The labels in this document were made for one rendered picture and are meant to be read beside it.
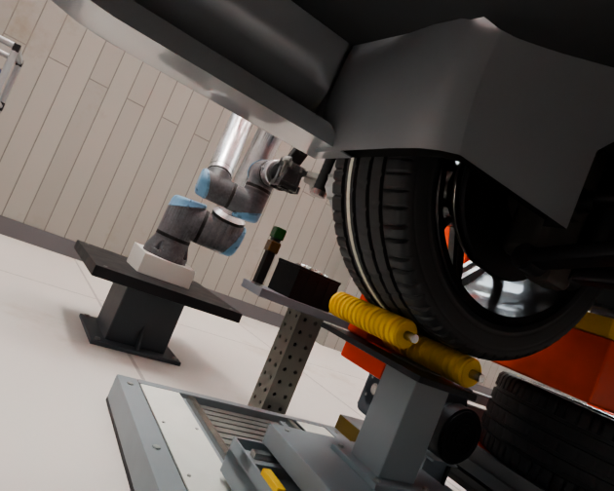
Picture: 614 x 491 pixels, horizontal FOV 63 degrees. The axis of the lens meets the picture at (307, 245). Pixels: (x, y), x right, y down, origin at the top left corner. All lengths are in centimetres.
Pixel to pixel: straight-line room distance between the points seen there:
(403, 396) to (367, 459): 15
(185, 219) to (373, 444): 134
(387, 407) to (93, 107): 339
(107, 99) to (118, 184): 62
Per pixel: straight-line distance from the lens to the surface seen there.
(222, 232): 213
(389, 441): 105
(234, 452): 113
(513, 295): 121
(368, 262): 95
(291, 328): 179
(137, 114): 410
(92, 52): 411
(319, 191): 131
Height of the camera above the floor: 54
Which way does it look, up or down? 3 degrees up
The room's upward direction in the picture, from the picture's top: 23 degrees clockwise
